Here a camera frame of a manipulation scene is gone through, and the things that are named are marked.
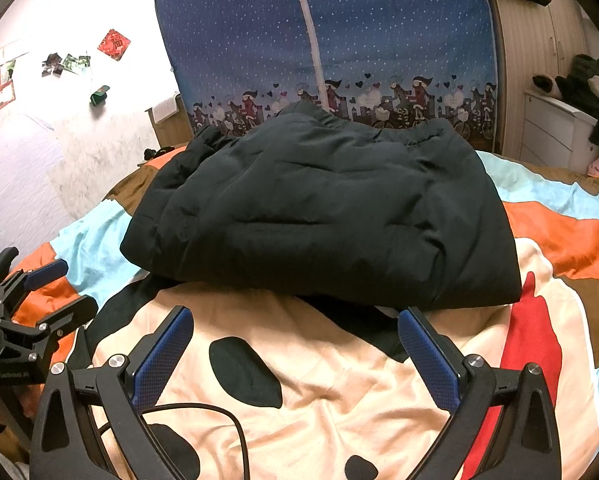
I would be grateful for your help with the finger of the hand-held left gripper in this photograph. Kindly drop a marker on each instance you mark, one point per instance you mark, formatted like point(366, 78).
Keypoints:
point(47, 272)
point(69, 312)

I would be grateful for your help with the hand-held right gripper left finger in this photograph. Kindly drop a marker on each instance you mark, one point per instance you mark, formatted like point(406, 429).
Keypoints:
point(162, 355)

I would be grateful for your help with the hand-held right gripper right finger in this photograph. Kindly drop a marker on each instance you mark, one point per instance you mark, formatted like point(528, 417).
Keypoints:
point(427, 355)

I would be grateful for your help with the black padded jacket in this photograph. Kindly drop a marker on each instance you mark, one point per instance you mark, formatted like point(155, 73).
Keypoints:
point(319, 210)

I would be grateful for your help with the pile of dark clothes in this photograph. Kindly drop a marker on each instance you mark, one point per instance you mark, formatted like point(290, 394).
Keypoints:
point(589, 95)

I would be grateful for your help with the colourful patterned bed blanket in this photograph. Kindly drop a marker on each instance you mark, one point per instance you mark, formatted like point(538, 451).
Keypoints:
point(304, 400)

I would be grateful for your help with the small black object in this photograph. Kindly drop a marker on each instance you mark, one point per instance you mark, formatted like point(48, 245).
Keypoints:
point(157, 152)

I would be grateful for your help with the wooden nightstand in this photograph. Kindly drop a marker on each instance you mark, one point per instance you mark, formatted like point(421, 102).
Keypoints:
point(172, 130)

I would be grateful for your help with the white paper sheet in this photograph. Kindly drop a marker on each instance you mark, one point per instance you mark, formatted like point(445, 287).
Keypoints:
point(164, 107)

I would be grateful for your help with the white drawer cabinet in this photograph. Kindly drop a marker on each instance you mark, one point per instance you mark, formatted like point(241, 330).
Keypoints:
point(549, 130)

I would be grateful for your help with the black and white plush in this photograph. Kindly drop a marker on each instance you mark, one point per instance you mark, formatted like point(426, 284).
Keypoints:
point(544, 84)

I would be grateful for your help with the blue printed fabric wardrobe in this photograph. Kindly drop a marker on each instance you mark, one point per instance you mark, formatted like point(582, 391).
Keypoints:
point(229, 35)

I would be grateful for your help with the wooden wardrobe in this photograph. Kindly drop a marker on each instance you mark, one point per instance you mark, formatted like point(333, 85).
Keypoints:
point(529, 40)

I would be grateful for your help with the green wall hook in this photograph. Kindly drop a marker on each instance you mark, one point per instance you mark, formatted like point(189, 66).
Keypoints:
point(99, 96)

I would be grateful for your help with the wall photos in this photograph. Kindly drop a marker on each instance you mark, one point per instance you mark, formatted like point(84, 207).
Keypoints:
point(69, 64)

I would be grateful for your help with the red paper wall decoration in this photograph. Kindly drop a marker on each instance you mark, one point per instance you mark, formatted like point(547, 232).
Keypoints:
point(113, 45)

